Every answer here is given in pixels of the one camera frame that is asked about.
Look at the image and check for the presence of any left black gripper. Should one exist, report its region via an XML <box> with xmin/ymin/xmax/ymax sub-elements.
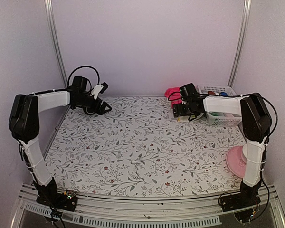
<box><xmin>76</xmin><ymin>94</ymin><xmax>113</xmax><ymax>115</ymax></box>

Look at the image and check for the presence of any pink towel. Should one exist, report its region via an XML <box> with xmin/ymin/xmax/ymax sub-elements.
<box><xmin>164</xmin><ymin>87</ymin><xmax>182</xmax><ymax>108</ymax></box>

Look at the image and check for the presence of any green yellow patterned towel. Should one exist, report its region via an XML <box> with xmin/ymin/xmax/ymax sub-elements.
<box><xmin>177</xmin><ymin>113</ymin><xmax>204</xmax><ymax>123</ymax></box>

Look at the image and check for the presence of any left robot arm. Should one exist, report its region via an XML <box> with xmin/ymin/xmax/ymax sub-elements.
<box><xmin>9</xmin><ymin>74</ymin><xmax>112</xmax><ymax>187</ymax></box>

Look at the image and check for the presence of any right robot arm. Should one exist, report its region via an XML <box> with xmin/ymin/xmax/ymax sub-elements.
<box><xmin>168</xmin><ymin>83</ymin><xmax>277</xmax><ymax>207</ymax></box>

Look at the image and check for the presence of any white plastic basket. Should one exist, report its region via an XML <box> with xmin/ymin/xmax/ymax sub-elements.
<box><xmin>197</xmin><ymin>85</ymin><xmax>242</xmax><ymax>126</ymax></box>

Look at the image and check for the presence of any floral tablecloth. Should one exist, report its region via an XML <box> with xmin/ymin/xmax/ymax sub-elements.
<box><xmin>46</xmin><ymin>97</ymin><xmax>244</xmax><ymax>198</ymax></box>

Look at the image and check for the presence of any white bowl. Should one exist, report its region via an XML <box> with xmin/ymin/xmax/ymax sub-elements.
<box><xmin>242</xmin><ymin>143</ymin><xmax>248</xmax><ymax>160</ymax></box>

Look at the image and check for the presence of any pink plate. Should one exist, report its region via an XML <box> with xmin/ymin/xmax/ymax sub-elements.
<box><xmin>226</xmin><ymin>146</ymin><xmax>247</xmax><ymax>178</ymax></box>

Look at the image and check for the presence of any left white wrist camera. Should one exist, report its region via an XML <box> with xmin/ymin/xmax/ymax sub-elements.
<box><xmin>91</xmin><ymin>82</ymin><xmax>108</xmax><ymax>100</ymax></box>

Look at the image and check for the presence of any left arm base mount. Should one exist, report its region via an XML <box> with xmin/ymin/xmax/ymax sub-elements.
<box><xmin>36</xmin><ymin>190</ymin><xmax>78</xmax><ymax>212</ymax></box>

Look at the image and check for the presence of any front aluminium rail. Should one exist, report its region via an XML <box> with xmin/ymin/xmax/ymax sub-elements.
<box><xmin>11</xmin><ymin>184</ymin><xmax>285</xmax><ymax>228</ymax></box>

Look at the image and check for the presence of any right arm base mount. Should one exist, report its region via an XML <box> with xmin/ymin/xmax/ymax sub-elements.
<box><xmin>218</xmin><ymin>192</ymin><xmax>261</xmax><ymax>212</ymax></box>

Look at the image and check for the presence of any right aluminium frame post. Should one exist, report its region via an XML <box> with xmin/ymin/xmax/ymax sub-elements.
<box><xmin>228</xmin><ymin>0</ymin><xmax>252</xmax><ymax>87</ymax></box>

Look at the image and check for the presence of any aluminium frame post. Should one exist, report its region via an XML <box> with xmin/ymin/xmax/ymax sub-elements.
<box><xmin>44</xmin><ymin>0</ymin><xmax>67</xmax><ymax>87</ymax></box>
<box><xmin>228</xmin><ymin>0</ymin><xmax>252</xmax><ymax>87</ymax></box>

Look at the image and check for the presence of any left aluminium frame post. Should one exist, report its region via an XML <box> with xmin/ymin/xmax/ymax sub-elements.
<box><xmin>44</xmin><ymin>0</ymin><xmax>67</xmax><ymax>87</ymax></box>

